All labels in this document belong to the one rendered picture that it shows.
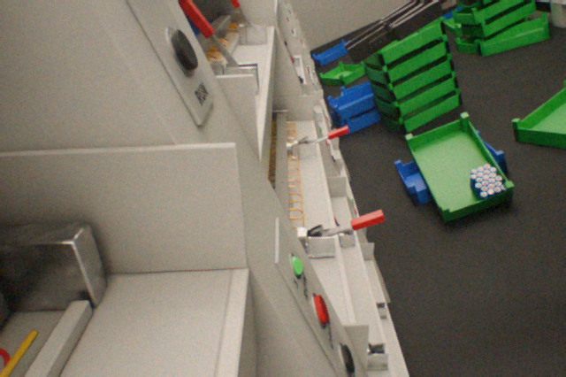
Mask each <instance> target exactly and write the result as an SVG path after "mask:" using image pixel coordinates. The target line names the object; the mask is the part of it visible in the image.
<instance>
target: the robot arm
mask: <svg viewBox="0 0 566 377"><path fill-rule="evenodd" d="M457 1H460V3H461V4H463V5H464V6H468V7H469V6H472V5H474V4H475V3H476V2H478V1H480V0H409V1H407V2H406V3H404V4H402V5H401V6H399V7H398V8H396V9H395V10H393V11H392V12H390V14H388V15H386V16H385V17H384V18H382V19H381V20H380V21H379V23H378V24H377V25H375V26H374V27H373V28H371V29H370V30H368V31H366V32H365V33H363V34H362V35H360V36H358V37H357V38H356V39H354V40H353V41H351V42H349V43H347V44H346V45H345V46H344V47H345V49H346V50H347V52H348V54H349V56H350V57H351V58H352V60H353V61H354V63H355V64H356V65H357V64H358V63H360V62H362V61H363V60H364V59H365V58H367V57H369V56H370V55H372V54H373V53H375V52H376V51H378V50H380V49H382V48H384V47H385V46H387V45H388V44H389V43H391V42H393V41H395V40H397V42H398V41H401V40H402V39H403V38H405V37H407V36H409V35H411V34H413V33H414V32H416V31H417V30H418V29H420V28H422V27H424V26H426V25H428V24H429V23H431V22H433V21H435V20H436V19H438V18H439V17H441V16H443V15H445V14H447V13H449V12H451V11H454V10H456V9H457V8H458V5H457V3H456V2H457Z"/></svg>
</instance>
